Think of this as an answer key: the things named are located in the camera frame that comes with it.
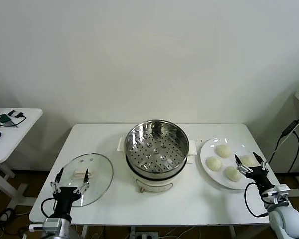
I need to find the perforated steel steamer basket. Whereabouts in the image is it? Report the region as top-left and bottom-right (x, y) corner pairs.
(117, 119), (198, 175)

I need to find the black floor cable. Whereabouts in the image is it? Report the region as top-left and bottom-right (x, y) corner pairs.
(0, 185), (33, 236)

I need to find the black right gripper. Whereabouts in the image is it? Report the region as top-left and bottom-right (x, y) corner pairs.
(234, 152), (275, 193)

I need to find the large white table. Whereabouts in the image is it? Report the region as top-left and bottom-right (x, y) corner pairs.
(28, 123), (298, 239)

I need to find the small white side table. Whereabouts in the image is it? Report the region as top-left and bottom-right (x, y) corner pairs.
(0, 107), (43, 209)

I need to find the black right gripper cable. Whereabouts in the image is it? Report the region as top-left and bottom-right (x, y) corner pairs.
(243, 182), (269, 218)

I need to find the white steamed baozi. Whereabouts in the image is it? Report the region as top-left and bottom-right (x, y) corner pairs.
(206, 156), (223, 172)
(216, 144), (232, 159)
(239, 154), (257, 168)
(225, 166), (242, 182)

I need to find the black power adapter cable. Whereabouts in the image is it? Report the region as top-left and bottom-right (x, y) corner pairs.
(268, 107), (299, 173)

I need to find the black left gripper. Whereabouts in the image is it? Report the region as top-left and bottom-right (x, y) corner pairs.
(50, 167), (90, 218)

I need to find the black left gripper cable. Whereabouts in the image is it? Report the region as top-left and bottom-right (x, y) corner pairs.
(41, 198), (57, 222)

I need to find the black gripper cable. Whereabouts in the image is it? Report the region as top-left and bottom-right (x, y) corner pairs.
(41, 198), (57, 222)
(243, 182), (269, 218)

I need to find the round glass lid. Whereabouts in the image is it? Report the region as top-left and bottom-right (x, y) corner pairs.
(55, 153), (114, 208)

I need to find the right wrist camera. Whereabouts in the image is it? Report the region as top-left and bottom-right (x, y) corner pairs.
(271, 183), (291, 204)

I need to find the white round plate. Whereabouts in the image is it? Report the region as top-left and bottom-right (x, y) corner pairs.
(199, 138), (261, 190)

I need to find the green electronic device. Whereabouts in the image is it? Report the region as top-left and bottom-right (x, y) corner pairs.
(0, 113), (13, 124)

